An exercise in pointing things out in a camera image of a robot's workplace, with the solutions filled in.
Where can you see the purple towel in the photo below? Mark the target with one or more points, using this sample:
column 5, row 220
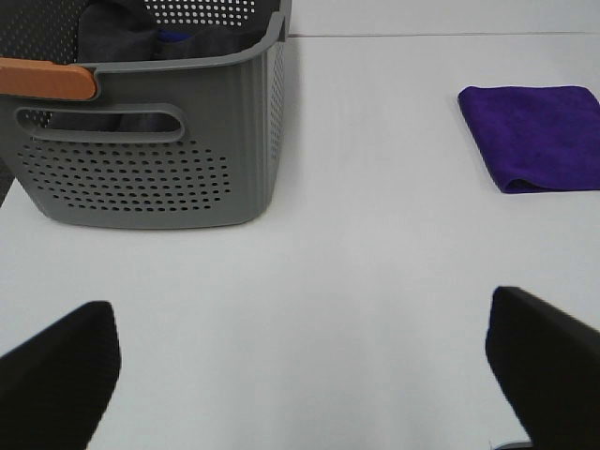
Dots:
column 535, row 139

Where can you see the grey perforated plastic basket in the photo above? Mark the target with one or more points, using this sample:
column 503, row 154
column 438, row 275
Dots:
column 167, row 144

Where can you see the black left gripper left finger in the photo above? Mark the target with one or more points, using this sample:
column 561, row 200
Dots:
column 56, row 386

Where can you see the orange basket handle grip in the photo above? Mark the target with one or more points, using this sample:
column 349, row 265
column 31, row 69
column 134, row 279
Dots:
column 45, row 79

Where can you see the dark grey cloth in basket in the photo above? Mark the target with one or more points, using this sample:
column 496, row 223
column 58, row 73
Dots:
column 126, row 31

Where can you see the blue cloth in basket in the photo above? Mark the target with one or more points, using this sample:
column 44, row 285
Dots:
column 171, row 36

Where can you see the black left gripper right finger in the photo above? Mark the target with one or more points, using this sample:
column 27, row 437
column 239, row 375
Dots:
column 546, row 363

